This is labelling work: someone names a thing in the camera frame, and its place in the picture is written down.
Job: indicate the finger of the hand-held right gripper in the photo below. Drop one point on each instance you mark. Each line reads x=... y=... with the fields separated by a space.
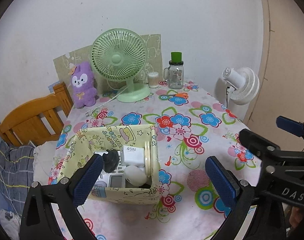
x=257 y=141
x=288 y=125

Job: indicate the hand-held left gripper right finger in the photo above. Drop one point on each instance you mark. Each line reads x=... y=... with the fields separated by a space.
x=220 y=182

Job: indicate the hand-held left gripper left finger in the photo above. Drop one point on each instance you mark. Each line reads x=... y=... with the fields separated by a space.
x=88 y=180

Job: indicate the pale round plastic object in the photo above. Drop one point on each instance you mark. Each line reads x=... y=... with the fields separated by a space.
x=134 y=176

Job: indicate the large white charger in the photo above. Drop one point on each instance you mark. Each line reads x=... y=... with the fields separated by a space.
x=132 y=156

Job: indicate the yellow fabric storage box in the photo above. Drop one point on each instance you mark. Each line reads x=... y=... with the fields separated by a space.
x=122 y=132

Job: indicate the person's right hand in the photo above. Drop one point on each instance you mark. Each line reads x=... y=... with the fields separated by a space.
x=298 y=217

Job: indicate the white rounded device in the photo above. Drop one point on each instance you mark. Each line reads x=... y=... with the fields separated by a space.
x=100 y=181

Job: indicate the white pillow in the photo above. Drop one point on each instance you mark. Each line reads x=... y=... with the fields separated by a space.
x=43 y=155

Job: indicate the beige door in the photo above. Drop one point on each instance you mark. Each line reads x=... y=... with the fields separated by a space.
x=287 y=67

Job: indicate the white standing fan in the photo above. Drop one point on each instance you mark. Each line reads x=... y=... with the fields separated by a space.
x=244 y=85

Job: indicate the blue plaid blanket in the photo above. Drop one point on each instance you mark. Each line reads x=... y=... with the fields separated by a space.
x=11 y=170

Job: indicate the purple plush toy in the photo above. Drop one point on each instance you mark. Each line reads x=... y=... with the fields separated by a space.
x=82 y=95

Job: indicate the wooden bed headboard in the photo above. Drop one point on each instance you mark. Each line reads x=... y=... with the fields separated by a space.
x=24 y=120

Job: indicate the white printed cloth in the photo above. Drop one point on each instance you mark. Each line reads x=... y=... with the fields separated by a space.
x=9 y=220

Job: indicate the floral tablecloth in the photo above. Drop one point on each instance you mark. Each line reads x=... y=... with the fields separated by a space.
x=147 y=110

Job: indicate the blue patterned cloth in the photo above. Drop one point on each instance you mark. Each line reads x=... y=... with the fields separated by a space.
x=52 y=86

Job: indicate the glass jar with green lid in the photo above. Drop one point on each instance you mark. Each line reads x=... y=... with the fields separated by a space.
x=175 y=78

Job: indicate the cotton swab jar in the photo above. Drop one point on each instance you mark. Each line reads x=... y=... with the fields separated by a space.
x=153 y=81

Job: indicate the beige cartoon printed board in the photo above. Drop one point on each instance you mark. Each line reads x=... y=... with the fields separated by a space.
x=64 y=62

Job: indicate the green desk fan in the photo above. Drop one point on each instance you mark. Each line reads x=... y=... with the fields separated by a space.
x=117 y=60

